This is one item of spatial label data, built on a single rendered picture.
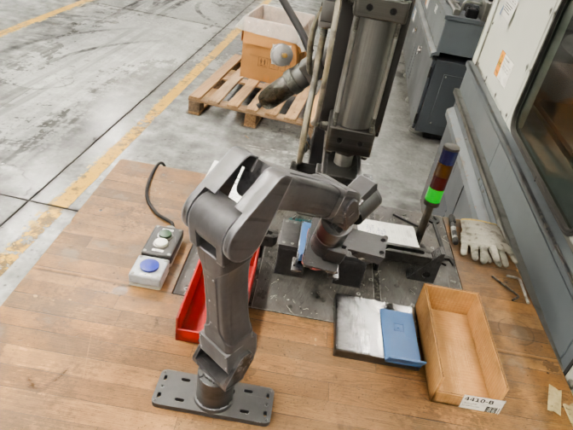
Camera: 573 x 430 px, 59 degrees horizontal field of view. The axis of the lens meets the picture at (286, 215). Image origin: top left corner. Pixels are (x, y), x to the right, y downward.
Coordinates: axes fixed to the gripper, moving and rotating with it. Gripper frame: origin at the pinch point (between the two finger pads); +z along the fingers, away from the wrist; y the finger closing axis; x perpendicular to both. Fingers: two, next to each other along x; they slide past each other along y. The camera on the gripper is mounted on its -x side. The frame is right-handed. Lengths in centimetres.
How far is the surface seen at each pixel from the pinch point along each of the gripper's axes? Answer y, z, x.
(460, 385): -18.4, -1.8, -31.6
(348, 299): -4.4, 6.4, -9.4
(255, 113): 193, 214, 38
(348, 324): -10.8, 2.8, -9.4
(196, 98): 196, 218, 85
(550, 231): 31, 15, -62
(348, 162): 17.4, -12.0, -1.3
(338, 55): 31.7, -25.1, 6.3
